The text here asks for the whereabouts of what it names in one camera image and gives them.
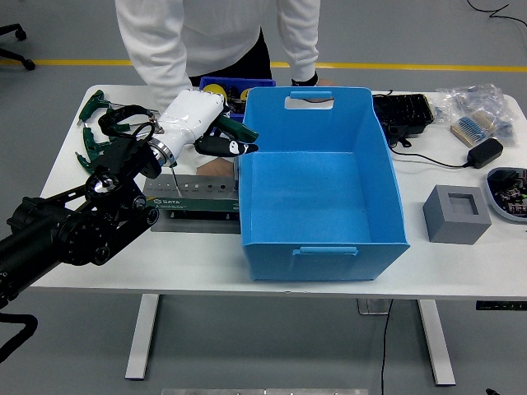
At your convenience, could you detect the person's right hand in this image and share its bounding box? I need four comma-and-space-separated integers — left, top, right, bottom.
196, 157, 235, 179

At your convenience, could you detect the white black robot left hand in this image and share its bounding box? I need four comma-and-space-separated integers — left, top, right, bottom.
157, 88, 260, 158

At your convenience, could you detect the green silver wrench holder stand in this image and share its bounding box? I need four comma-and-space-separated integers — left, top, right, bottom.
143, 172, 242, 235

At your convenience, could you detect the small green T-handle hex wrench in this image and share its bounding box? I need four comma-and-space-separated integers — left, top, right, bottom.
169, 164, 183, 195

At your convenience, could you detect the large green T-handle hex wrench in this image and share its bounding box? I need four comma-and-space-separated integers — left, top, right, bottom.
212, 114, 260, 191

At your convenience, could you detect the large light blue plastic box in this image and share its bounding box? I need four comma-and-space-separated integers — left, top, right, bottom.
237, 85, 412, 284

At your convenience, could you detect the black wrist watch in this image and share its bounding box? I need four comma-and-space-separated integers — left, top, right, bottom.
291, 72, 319, 87

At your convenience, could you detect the small dark blue bin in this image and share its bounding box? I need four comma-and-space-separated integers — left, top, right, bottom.
198, 76, 276, 124

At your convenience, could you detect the white table leg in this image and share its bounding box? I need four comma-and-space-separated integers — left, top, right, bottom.
416, 299, 457, 387
124, 294, 161, 380

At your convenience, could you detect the black plastic parts tray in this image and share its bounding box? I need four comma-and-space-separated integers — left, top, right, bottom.
371, 92, 436, 139

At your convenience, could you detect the black table control panel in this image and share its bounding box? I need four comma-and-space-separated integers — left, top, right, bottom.
475, 300, 527, 312

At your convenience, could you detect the person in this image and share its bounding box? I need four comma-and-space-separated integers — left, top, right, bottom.
114, 0, 321, 112

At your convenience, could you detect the blue resistor strip bundle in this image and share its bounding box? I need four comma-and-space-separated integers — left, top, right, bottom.
450, 116, 481, 147

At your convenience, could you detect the clear bag of blue parts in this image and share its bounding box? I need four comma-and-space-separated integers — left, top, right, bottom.
435, 83, 519, 148

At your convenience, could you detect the grey metal floor plate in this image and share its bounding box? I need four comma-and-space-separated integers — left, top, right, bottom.
356, 298, 393, 316

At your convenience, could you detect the grey square block with recess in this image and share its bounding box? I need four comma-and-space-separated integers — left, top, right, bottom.
422, 184, 492, 247

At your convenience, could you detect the black office chair base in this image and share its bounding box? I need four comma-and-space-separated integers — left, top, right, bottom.
0, 23, 36, 72

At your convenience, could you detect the black power adapter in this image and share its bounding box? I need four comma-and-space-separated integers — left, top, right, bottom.
466, 137, 505, 170

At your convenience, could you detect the grey blue bowl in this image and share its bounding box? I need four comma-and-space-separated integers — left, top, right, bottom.
485, 166, 527, 224

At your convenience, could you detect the pile of small electronic parts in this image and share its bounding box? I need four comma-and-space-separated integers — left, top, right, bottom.
489, 169, 527, 216

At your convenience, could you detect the black floor cable under table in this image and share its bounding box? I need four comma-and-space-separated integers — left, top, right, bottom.
379, 299, 394, 395

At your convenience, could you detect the black adapter cord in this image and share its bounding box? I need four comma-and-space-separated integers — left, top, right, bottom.
386, 123, 470, 170

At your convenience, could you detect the thin black floor cable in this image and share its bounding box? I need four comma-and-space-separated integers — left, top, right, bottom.
466, 0, 527, 26

